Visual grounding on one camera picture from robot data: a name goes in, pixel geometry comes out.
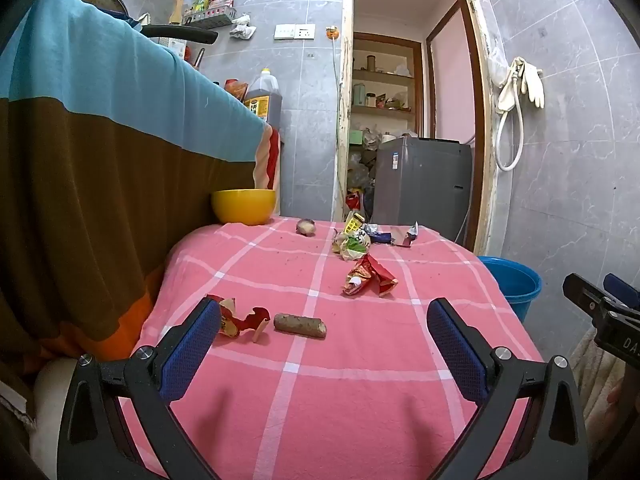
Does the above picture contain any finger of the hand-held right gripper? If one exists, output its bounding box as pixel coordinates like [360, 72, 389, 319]
[603, 274, 640, 310]
[562, 272, 640, 361]

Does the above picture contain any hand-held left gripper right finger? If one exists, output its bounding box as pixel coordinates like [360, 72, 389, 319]
[425, 297, 590, 480]

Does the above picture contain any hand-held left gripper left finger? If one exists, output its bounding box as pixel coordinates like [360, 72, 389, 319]
[56, 296, 223, 480]

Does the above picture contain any torn red snack wrapper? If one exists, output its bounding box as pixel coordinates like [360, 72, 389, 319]
[206, 295, 271, 345]

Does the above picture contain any blue plastic bucket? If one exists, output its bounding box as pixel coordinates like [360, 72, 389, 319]
[476, 256, 543, 323]

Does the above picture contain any brown food stick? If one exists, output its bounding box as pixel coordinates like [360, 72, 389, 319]
[273, 313, 328, 339]

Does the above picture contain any green white wrapper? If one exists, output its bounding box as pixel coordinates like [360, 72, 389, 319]
[332, 230, 373, 261]

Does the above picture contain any white fleece cloth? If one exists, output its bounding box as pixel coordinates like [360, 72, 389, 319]
[570, 327, 626, 461]

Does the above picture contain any pink plaid tablecloth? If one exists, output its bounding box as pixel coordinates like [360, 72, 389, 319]
[120, 218, 546, 480]

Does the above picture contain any yellow bowl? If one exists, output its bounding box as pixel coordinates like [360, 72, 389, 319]
[210, 189, 277, 226]

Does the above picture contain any white rounded object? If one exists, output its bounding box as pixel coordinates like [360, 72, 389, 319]
[32, 357, 81, 480]

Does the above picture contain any grey washing machine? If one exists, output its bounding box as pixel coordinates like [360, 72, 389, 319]
[372, 136, 473, 243]

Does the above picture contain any blue brown striped cloth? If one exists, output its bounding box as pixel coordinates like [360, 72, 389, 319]
[0, 0, 282, 431]

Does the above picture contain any cream rubber glove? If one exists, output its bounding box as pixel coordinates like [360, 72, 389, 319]
[520, 60, 546, 109]
[496, 57, 525, 114]

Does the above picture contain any large oil bottle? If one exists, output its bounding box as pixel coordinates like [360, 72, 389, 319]
[243, 68, 282, 128]

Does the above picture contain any wooden shelf unit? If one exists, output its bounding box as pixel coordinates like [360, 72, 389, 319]
[350, 32, 423, 126]

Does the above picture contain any black frying pan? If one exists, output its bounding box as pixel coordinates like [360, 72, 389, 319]
[55, 0, 219, 45]

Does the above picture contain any crumpled white plastic bag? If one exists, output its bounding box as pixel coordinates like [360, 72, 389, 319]
[230, 14, 256, 41]

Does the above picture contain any white hose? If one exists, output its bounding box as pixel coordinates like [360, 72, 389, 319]
[495, 105, 525, 172]

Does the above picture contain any door frame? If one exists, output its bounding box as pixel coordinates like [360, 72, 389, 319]
[335, 0, 496, 256]

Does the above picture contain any wire wall rack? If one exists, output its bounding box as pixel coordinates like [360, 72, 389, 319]
[182, 0, 236, 30]

